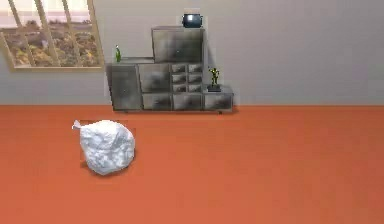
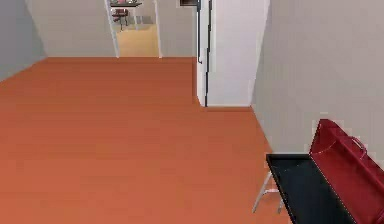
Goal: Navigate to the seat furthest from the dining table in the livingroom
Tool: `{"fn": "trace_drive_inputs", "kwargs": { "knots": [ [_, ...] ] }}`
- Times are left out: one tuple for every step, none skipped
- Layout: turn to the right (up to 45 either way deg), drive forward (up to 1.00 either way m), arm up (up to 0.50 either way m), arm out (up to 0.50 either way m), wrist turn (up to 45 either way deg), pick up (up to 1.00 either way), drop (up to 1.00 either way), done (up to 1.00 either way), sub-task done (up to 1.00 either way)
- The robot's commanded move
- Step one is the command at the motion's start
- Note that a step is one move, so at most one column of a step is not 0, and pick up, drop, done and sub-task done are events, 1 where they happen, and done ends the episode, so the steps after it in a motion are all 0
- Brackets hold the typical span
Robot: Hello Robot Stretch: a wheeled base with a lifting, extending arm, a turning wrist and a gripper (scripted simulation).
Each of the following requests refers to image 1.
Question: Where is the grey stepped cupboard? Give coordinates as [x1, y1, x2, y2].
[105, 26, 235, 115]

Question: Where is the green statuette on black base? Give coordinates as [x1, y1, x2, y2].
[206, 67, 223, 93]

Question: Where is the black cooking pot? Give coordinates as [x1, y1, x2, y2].
[181, 13, 204, 29]

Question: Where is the white tied rubbish bag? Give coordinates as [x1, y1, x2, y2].
[71, 119, 137, 176]

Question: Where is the beige framed window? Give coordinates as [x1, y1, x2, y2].
[0, 0, 106, 72]

